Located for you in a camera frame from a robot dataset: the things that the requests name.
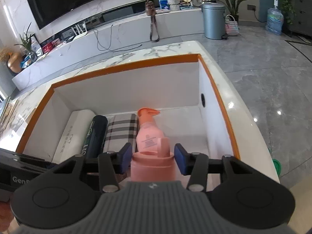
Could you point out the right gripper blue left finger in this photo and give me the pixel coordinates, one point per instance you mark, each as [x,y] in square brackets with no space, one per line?
[111,165]

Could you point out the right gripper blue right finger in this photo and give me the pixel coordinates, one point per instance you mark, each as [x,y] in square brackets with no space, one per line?
[194,165]

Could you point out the dark blue spray can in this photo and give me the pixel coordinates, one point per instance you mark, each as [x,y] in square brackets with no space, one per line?
[93,144]

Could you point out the pink flip-cap bottle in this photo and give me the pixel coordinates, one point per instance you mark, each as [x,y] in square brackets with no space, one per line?
[154,166]

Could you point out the plaid grey pouch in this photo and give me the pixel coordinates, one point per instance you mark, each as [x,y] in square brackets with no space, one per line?
[122,129]

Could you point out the white cylindrical roll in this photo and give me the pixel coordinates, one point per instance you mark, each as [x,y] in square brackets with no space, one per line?
[74,134]

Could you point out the pink pump bottle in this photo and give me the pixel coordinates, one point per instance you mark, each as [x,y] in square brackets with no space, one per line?
[149,132]

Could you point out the orange cardboard storage box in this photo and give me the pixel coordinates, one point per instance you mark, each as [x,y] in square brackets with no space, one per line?
[185,88]

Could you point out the bronze vase with dried flowers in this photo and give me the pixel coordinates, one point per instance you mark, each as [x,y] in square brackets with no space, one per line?
[11,59]

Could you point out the red gift boxes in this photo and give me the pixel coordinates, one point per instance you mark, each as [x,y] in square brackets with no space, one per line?
[51,45]

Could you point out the green plant in glass vase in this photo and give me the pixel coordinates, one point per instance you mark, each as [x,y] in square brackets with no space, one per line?
[26,42]

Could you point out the white wifi router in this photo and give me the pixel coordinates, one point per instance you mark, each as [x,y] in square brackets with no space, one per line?
[80,30]

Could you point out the woven pastel basket bag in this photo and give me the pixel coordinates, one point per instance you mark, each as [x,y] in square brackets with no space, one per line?
[231,26]

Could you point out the grey metal trash bin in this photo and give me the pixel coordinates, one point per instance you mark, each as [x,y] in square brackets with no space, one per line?
[214,20]

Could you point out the blue water jug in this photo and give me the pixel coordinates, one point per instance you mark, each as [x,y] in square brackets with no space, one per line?
[275,19]

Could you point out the dark cabinet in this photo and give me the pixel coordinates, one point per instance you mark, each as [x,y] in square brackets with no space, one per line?
[301,19]

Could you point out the brown camera bag with strap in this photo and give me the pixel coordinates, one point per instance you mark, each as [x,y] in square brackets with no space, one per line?
[151,12]

